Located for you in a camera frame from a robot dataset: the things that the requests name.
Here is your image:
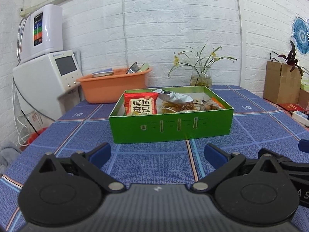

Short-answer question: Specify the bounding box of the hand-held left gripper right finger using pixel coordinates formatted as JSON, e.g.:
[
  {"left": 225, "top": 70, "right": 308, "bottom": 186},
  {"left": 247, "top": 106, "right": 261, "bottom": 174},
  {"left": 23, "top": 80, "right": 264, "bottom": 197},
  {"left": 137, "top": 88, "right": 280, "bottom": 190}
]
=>
[{"left": 190, "top": 143, "right": 282, "bottom": 193}]

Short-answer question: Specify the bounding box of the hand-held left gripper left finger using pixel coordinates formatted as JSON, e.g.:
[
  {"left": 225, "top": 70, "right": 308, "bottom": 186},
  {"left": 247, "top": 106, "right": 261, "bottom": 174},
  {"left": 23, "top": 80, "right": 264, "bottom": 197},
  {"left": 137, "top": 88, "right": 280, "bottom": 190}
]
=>
[{"left": 36, "top": 142, "right": 126, "bottom": 193}]

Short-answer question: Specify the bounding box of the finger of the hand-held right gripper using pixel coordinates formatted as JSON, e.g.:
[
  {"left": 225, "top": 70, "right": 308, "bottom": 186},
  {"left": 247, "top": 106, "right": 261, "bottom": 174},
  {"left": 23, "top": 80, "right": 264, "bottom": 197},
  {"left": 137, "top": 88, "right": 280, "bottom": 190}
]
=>
[
  {"left": 298, "top": 139, "right": 309, "bottom": 153},
  {"left": 257, "top": 148, "right": 294, "bottom": 168}
]

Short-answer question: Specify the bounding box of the clear brown snack packet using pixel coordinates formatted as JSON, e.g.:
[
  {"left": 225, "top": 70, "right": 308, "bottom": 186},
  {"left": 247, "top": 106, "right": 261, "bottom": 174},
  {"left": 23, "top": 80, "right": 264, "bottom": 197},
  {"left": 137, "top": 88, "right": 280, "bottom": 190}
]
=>
[{"left": 193, "top": 98, "right": 226, "bottom": 112}]

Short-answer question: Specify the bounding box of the green cardboard box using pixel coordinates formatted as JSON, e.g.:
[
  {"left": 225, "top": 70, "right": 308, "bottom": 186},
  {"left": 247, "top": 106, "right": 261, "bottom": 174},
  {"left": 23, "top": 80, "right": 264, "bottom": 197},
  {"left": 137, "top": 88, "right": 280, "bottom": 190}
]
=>
[{"left": 109, "top": 86, "right": 234, "bottom": 144}]

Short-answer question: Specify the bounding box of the brown label biscuit packet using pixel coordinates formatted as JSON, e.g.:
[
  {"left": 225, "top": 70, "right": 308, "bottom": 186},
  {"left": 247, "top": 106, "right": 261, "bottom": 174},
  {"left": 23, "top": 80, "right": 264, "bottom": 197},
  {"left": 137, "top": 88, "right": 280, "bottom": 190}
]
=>
[{"left": 160, "top": 100, "right": 196, "bottom": 114}]

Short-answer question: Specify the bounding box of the red snack packet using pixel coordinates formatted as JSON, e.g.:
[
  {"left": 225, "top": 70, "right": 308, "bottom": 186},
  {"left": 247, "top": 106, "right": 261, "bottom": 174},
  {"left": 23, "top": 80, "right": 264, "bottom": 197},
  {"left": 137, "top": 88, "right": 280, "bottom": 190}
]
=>
[{"left": 124, "top": 92, "right": 158, "bottom": 116}]

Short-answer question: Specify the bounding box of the silver foil packet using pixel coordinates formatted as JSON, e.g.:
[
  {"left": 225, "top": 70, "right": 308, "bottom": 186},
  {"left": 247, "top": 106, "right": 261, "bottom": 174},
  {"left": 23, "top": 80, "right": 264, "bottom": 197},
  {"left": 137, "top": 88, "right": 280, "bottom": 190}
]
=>
[{"left": 151, "top": 89, "right": 195, "bottom": 103}]

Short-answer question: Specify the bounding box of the white power strip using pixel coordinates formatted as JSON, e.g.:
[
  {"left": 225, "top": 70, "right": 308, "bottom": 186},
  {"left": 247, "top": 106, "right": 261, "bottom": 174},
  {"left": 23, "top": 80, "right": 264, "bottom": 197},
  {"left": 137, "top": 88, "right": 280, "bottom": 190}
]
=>
[{"left": 292, "top": 110, "right": 309, "bottom": 127}]

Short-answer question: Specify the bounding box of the red booklet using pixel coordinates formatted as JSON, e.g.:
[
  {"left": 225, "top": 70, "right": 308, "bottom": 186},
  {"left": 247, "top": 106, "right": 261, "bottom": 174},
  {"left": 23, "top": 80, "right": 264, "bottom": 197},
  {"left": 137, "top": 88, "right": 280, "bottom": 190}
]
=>
[{"left": 277, "top": 103, "right": 305, "bottom": 113}]

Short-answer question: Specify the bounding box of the blue checked tablecloth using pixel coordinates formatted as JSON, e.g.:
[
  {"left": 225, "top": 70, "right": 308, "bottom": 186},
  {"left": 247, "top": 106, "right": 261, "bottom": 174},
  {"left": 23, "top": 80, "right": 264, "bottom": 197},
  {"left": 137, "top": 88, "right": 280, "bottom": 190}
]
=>
[{"left": 0, "top": 85, "right": 309, "bottom": 232}]

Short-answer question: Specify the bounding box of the small brown cardboard box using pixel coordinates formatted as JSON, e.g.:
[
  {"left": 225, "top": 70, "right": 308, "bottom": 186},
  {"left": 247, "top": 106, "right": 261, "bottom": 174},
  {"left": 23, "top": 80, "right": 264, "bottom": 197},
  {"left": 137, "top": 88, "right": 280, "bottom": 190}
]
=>
[{"left": 298, "top": 88, "right": 309, "bottom": 109}]

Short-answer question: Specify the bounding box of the orange plastic basin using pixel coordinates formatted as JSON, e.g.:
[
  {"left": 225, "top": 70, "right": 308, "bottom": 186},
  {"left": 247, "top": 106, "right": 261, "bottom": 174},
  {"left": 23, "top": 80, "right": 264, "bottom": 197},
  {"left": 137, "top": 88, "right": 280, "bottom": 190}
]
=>
[{"left": 76, "top": 66, "right": 153, "bottom": 104}]

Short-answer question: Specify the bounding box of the tall brown cardboard box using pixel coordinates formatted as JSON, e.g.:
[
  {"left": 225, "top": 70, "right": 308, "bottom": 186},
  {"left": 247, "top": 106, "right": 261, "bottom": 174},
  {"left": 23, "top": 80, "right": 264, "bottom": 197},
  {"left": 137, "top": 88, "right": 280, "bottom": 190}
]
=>
[{"left": 263, "top": 61, "right": 302, "bottom": 105}]

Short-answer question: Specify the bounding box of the red plastic bucket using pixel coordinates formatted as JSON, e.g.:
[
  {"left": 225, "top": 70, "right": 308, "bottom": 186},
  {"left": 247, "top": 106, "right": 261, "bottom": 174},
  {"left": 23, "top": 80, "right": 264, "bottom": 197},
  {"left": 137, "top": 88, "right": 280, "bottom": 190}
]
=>
[{"left": 27, "top": 127, "right": 49, "bottom": 147}]

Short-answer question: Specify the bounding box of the glass vase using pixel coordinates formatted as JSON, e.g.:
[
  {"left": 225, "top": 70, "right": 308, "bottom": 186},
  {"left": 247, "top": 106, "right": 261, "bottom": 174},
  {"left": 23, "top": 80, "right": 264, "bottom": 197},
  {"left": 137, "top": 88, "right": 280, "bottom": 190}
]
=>
[{"left": 190, "top": 66, "right": 212, "bottom": 89}]

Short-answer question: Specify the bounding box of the stack of bowls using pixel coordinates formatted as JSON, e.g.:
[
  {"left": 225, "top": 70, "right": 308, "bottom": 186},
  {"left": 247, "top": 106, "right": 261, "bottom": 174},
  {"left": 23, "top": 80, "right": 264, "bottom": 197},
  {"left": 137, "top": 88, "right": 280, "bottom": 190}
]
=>
[{"left": 92, "top": 69, "right": 114, "bottom": 78}]

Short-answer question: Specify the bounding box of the steel plate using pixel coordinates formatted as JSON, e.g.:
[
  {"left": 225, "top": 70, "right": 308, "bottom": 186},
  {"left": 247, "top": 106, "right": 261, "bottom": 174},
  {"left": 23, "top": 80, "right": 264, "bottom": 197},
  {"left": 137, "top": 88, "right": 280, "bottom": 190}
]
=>
[{"left": 125, "top": 61, "right": 139, "bottom": 74}]

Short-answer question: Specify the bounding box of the purple leaf plant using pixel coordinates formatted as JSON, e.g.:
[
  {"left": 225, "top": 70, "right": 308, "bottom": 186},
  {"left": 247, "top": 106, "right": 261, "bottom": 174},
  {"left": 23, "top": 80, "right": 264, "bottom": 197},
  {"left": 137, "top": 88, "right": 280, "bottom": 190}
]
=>
[{"left": 270, "top": 40, "right": 309, "bottom": 76}]

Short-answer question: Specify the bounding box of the grey cloth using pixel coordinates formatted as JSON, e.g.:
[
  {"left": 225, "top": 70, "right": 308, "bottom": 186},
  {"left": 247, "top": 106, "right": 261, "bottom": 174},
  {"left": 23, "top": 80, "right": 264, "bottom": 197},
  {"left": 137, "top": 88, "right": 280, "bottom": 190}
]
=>
[{"left": 0, "top": 140, "right": 22, "bottom": 174}]

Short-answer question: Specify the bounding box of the white appliance with screen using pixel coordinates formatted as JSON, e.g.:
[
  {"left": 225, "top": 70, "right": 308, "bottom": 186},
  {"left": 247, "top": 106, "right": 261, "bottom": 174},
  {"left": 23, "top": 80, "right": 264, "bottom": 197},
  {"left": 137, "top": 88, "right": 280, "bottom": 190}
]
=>
[{"left": 13, "top": 49, "right": 84, "bottom": 121}]

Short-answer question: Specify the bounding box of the yellow flowering plant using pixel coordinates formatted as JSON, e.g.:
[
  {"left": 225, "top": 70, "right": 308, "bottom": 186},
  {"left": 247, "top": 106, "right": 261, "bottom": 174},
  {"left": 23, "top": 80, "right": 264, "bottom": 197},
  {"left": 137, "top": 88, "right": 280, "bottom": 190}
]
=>
[{"left": 168, "top": 44, "right": 237, "bottom": 78}]

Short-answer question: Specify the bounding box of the large blue paper fan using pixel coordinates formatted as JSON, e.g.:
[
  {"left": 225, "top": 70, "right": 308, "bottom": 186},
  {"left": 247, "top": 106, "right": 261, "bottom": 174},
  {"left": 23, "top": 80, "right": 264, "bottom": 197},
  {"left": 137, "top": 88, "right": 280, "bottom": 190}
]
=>
[{"left": 291, "top": 17, "right": 309, "bottom": 55}]

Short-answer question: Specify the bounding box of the white water purifier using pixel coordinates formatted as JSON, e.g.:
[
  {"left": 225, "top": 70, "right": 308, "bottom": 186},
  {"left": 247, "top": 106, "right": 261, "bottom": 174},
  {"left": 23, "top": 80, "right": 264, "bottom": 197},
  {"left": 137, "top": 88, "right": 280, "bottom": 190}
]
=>
[{"left": 17, "top": 4, "right": 64, "bottom": 64}]

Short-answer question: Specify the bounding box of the grey appliance cable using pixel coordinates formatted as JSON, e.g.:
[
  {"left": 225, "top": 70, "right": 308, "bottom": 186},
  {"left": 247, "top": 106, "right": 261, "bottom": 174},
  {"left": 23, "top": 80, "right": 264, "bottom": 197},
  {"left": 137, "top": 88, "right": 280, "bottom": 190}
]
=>
[{"left": 13, "top": 80, "right": 57, "bottom": 122}]

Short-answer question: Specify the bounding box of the white wall cable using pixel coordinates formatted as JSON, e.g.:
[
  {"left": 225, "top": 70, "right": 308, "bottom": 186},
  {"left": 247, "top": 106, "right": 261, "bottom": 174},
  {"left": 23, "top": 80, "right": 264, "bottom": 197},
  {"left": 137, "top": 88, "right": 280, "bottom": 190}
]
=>
[
  {"left": 233, "top": 0, "right": 243, "bottom": 86},
  {"left": 122, "top": 0, "right": 128, "bottom": 69}
]

